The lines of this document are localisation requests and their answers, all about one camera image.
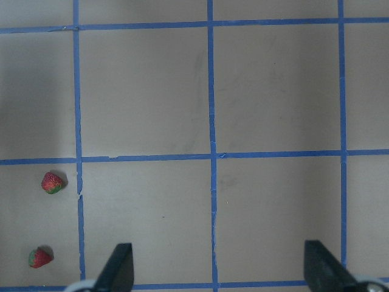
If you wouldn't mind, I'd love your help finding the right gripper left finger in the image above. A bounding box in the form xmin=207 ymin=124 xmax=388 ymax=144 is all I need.
xmin=92 ymin=243 xmax=134 ymax=292

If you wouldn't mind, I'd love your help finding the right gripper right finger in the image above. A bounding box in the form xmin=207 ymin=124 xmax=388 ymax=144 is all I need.
xmin=303 ymin=240 xmax=357 ymax=292

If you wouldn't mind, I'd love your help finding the red strawberry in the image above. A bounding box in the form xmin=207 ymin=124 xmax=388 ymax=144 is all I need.
xmin=28 ymin=248 xmax=53 ymax=269
xmin=41 ymin=172 xmax=64 ymax=194

